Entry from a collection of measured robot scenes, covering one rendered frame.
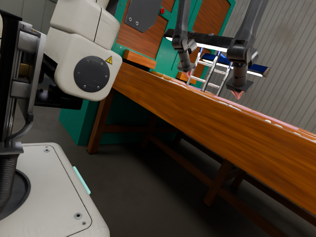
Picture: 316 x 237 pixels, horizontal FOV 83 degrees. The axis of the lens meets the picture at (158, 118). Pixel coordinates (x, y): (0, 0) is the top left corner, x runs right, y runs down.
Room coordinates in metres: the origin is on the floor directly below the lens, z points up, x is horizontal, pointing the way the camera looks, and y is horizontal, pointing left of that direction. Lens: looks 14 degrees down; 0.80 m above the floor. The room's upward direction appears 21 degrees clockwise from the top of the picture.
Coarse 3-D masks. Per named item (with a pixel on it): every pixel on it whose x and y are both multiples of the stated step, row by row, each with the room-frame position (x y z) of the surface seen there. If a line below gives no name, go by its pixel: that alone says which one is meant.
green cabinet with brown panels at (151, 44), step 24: (120, 0) 1.32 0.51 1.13; (168, 0) 1.64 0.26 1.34; (192, 0) 1.83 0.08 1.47; (216, 0) 2.09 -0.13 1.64; (120, 24) 1.36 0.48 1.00; (168, 24) 1.69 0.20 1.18; (192, 24) 1.91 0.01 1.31; (216, 24) 2.21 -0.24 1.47; (120, 48) 1.40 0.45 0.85; (144, 48) 1.58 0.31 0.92; (168, 48) 1.77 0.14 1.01
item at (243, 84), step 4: (244, 76) 0.80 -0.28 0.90; (232, 80) 0.88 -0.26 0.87; (236, 80) 0.82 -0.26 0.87; (240, 80) 0.81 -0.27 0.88; (244, 80) 0.81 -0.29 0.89; (248, 80) 0.85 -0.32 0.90; (228, 84) 0.86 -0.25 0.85; (232, 84) 0.86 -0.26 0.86; (236, 84) 0.83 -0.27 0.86; (240, 84) 0.82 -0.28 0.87; (244, 84) 0.83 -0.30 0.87; (248, 84) 0.83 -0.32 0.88; (252, 84) 0.83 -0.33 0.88; (240, 88) 0.82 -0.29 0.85; (244, 88) 0.82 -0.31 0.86; (248, 88) 0.81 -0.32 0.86
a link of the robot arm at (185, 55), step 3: (189, 48) 1.12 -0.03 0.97; (180, 51) 1.10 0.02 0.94; (183, 51) 1.10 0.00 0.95; (186, 51) 1.10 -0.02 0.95; (189, 51) 1.13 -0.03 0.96; (180, 54) 1.10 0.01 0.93; (183, 54) 1.09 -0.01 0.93; (186, 54) 1.10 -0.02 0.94; (180, 57) 1.12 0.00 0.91; (183, 57) 1.11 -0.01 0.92; (186, 57) 1.11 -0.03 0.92; (183, 60) 1.12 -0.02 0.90
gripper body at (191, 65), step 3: (189, 57) 1.14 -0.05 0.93; (180, 60) 1.14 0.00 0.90; (186, 60) 1.12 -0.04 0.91; (189, 60) 1.14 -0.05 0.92; (180, 63) 1.21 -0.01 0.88; (183, 63) 1.13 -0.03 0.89; (186, 63) 1.13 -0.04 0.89; (189, 63) 1.14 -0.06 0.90; (192, 63) 1.17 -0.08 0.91; (177, 66) 1.19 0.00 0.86; (180, 66) 1.18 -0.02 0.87; (183, 66) 1.15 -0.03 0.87; (186, 66) 1.15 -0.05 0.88; (189, 66) 1.15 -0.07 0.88; (192, 66) 1.15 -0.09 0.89; (195, 66) 1.16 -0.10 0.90; (183, 69) 1.16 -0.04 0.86; (186, 69) 1.14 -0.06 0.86; (189, 69) 1.14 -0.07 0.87
